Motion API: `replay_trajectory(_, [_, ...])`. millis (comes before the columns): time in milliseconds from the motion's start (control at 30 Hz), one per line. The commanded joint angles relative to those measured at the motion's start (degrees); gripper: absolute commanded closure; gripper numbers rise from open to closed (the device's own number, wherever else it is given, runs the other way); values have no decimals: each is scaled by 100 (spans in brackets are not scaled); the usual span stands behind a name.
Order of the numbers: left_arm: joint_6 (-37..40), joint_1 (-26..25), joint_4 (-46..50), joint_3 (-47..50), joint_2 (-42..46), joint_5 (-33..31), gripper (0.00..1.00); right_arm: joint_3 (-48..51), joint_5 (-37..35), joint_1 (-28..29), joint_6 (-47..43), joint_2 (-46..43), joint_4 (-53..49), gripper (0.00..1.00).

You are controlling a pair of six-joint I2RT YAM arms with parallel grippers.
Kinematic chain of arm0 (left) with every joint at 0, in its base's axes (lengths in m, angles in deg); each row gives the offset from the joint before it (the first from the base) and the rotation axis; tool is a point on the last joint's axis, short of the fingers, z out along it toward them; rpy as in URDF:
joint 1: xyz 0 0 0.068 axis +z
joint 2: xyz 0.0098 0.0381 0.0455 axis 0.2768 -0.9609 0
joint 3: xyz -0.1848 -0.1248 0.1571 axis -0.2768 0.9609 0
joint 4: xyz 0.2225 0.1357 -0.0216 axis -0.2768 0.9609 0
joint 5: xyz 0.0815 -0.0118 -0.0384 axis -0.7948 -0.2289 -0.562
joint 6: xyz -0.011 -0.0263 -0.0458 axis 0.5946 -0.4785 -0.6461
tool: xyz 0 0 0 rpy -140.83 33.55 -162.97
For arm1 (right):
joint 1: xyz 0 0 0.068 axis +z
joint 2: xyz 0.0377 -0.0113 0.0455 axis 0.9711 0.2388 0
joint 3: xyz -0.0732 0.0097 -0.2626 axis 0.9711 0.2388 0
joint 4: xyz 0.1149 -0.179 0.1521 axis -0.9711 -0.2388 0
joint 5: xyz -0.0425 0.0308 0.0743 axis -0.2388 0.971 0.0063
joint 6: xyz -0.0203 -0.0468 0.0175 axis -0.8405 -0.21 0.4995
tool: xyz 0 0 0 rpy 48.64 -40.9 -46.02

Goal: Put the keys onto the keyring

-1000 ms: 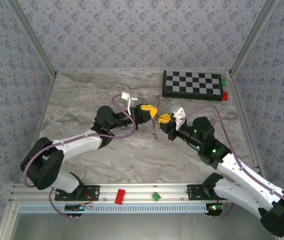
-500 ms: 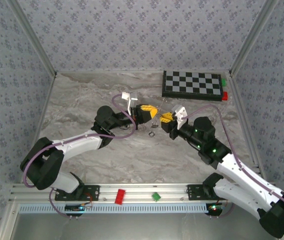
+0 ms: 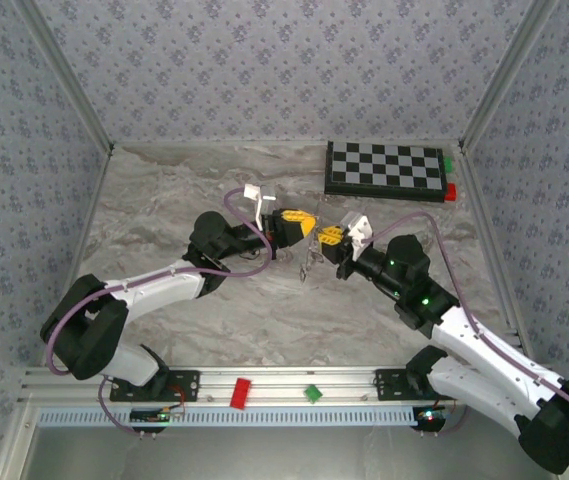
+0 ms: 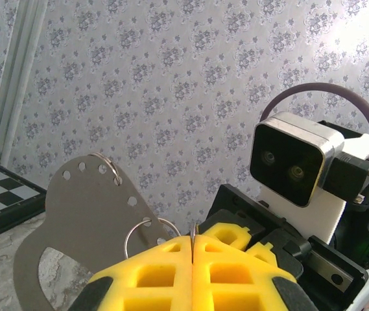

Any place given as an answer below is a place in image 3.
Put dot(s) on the small green block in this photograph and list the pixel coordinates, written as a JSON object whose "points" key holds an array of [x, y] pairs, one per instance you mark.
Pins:
{"points": [[449, 165]]}

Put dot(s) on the grey metal shelf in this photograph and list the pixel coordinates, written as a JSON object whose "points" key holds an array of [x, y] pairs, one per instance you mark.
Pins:
{"points": [[284, 455]]}

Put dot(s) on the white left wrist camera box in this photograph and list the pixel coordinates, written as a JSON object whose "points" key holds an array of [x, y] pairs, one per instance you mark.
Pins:
{"points": [[254, 192]]}

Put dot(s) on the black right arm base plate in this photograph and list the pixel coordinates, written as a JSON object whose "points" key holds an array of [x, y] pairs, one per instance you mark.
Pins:
{"points": [[386, 392]]}

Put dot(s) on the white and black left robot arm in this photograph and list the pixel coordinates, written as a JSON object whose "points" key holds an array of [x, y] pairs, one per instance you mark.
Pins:
{"points": [[164, 292]]}

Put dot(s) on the aluminium mounting rail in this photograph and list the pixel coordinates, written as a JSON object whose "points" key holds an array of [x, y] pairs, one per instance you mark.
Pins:
{"points": [[284, 387]]}

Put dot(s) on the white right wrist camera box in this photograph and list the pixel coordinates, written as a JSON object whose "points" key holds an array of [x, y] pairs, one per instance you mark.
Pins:
{"points": [[359, 227]]}

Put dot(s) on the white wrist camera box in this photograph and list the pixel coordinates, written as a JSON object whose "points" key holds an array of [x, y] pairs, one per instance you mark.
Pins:
{"points": [[359, 227], [254, 192]]}

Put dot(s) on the aluminium table edge rail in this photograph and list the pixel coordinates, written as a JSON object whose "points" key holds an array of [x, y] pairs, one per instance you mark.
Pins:
{"points": [[90, 210], [484, 210]]}

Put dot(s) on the black and grey checkerboard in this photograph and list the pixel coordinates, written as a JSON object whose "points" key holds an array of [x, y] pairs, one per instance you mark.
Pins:
{"points": [[384, 170]]}

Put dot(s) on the green toy brick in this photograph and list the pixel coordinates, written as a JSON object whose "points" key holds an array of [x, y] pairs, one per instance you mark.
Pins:
{"points": [[312, 393]]}

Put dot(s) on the clear plastic bag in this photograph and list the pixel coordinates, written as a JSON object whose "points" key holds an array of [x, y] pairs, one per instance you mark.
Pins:
{"points": [[314, 260]]}

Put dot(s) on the aluminium frame post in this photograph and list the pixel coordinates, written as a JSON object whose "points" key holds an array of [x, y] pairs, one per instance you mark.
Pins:
{"points": [[507, 75], [67, 75]]}

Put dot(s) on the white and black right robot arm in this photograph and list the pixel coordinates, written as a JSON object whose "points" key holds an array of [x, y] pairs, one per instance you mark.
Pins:
{"points": [[474, 395]]}

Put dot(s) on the red toy brick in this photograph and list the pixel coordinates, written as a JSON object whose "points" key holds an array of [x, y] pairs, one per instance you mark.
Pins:
{"points": [[240, 394]]}

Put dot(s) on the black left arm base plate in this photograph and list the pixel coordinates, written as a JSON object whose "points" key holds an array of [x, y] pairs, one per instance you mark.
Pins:
{"points": [[190, 395]]}

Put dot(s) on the small red block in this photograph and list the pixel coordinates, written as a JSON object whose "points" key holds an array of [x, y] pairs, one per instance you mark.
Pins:
{"points": [[450, 192]]}

